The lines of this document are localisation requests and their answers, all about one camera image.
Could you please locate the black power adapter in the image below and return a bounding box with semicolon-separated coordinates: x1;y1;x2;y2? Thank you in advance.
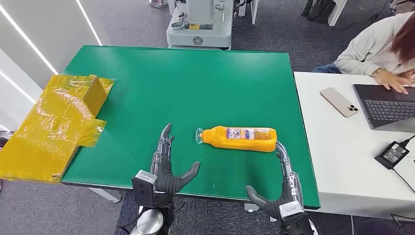
374;141;410;170

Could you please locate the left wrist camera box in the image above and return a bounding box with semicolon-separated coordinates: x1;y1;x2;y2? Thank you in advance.
132;170;158;208

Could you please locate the beige smartphone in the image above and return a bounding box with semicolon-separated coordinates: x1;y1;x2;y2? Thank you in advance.
320;87;359;118

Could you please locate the orange plastic bottle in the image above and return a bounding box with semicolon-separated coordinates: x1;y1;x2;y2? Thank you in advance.
195;125;278;153

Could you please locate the grey machine base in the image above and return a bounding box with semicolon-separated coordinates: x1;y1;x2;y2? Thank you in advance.
166;0;234;50

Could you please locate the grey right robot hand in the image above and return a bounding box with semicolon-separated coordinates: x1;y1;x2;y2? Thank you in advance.
245;141;305;221

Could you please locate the dark grey laptop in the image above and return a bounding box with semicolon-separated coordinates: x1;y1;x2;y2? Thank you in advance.
352;83;415;133

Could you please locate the person's hand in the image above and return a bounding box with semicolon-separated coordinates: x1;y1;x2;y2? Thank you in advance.
372;69;415;94

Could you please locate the person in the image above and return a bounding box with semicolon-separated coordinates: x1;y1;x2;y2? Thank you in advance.
313;11;415;94

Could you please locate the yellow taped cardboard box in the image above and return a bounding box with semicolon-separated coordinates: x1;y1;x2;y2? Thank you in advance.
0;74;115;183

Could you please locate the white furniture panel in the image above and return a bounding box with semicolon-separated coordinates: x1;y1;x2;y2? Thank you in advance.
327;0;348;26

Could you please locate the white table leg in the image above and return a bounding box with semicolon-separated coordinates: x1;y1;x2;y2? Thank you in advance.
87;187;122;203

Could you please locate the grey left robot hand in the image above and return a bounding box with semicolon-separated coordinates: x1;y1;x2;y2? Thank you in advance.
149;122;201;208

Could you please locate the black adapter cable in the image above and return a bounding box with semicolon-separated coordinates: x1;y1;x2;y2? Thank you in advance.
391;168;415;194

